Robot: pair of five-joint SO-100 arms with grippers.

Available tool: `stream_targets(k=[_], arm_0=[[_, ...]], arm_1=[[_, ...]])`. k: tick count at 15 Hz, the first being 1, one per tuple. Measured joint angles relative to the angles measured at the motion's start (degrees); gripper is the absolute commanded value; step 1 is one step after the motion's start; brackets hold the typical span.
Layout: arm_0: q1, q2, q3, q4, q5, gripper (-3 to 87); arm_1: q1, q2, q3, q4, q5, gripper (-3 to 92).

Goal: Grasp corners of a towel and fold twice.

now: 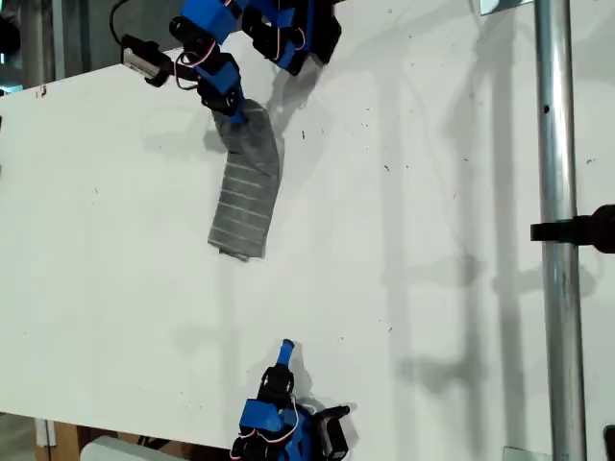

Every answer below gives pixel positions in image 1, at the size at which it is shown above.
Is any grey striped towel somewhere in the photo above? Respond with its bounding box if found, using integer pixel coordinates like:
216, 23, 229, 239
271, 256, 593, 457
207, 98, 285, 263

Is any wooden table leg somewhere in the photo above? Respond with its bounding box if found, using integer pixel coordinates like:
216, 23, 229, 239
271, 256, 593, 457
47, 422, 81, 461

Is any black round object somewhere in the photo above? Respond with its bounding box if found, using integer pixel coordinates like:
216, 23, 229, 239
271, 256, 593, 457
0, 16, 20, 57

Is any black clamp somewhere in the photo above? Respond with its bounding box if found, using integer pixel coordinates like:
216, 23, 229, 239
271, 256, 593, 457
529, 204, 615, 254

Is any wrist camera stalk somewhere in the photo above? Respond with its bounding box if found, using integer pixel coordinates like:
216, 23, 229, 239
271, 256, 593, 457
311, 404, 352, 424

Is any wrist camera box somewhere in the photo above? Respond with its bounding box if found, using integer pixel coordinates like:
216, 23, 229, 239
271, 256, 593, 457
322, 415, 351, 460
120, 34, 173, 88

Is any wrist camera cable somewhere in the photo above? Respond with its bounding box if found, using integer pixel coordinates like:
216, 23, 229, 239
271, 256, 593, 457
109, 0, 132, 47

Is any steel post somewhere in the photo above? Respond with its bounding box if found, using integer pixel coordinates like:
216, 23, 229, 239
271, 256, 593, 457
532, 0, 588, 461

